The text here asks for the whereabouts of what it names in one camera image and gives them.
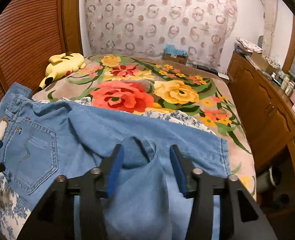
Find wooden louvered wardrobe door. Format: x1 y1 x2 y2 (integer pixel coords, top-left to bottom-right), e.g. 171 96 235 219
0 0 83 118

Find wooden sideboard cabinet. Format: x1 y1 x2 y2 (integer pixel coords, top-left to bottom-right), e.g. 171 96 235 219
227 51 295 203

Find yellow plush toy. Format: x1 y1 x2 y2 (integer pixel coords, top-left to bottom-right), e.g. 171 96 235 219
36 52 86 92

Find open cardboard box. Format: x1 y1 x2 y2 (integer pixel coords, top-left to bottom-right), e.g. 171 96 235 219
248 51 276 73

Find cardboard box with blue contents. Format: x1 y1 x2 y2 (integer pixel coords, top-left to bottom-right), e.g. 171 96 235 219
163 44 189 65

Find grey round container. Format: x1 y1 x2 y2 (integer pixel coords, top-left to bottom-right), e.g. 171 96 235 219
256 166 282 193

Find floral plush blanket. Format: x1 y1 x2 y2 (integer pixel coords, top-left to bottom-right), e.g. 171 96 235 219
32 54 258 203

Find wrapped wall pipe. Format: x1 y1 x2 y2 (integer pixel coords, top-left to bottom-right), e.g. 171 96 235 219
263 0 278 50

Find blue and white floral sheet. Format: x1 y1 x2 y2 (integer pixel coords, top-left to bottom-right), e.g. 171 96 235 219
0 96 215 240

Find blue denim pants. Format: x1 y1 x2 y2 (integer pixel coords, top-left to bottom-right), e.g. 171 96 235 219
0 82 232 240

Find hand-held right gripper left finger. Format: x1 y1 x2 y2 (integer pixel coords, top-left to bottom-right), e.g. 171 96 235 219
17 144 125 240

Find stack of printed cloths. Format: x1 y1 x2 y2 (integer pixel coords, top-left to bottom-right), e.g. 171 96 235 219
236 37 263 53

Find circle-patterned sheer curtain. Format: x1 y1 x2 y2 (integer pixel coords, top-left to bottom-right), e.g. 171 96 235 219
84 0 238 68

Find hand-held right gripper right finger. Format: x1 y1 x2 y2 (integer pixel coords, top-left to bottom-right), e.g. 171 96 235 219
170 144 279 240

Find group of small bottles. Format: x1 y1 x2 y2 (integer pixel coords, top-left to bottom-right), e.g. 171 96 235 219
271 72 295 96

